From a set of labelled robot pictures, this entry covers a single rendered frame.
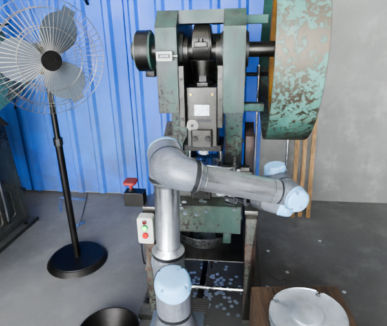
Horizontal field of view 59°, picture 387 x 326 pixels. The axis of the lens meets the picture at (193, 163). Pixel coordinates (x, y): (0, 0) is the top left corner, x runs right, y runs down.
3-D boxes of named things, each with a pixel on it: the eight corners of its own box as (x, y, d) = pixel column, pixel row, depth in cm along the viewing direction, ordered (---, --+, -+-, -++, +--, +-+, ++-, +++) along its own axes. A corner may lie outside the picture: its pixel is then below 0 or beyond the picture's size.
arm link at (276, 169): (294, 169, 111) (296, 198, 115) (280, 157, 121) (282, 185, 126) (271, 174, 110) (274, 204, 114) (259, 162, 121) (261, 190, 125)
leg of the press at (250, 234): (263, 329, 173) (274, 162, 141) (240, 327, 175) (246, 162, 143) (256, 231, 259) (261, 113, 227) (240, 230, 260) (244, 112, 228)
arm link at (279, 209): (296, 191, 120) (298, 211, 123) (269, 184, 128) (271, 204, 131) (285, 200, 115) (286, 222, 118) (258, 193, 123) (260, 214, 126)
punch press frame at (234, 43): (242, 293, 176) (252, 4, 128) (159, 287, 181) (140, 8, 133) (241, 216, 249) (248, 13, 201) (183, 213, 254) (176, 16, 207)
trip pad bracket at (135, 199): (146, 228, 168) (143, 191, 161) (126, 227, 169) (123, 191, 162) (148, 221, 173) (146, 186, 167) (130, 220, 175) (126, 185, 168)
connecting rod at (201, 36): (214, 103, 158) (214, 23, 145) (188, 103, 159) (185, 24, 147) (217, 96, 177) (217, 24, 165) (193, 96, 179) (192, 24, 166)
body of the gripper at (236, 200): (221, 185, 134) (247, 192, 126) (235, 178, 140) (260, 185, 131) (222, 203, 136) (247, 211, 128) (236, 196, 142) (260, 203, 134)
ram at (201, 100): (217, 149, 163) (217, 85, 152) (185, 148, 165) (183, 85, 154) (219, 138, 179) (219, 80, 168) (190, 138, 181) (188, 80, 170)
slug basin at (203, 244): (234, 258, 178) (234, 241, 175) (170, 254, 183) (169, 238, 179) (235, 224, 210) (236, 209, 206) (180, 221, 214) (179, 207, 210)
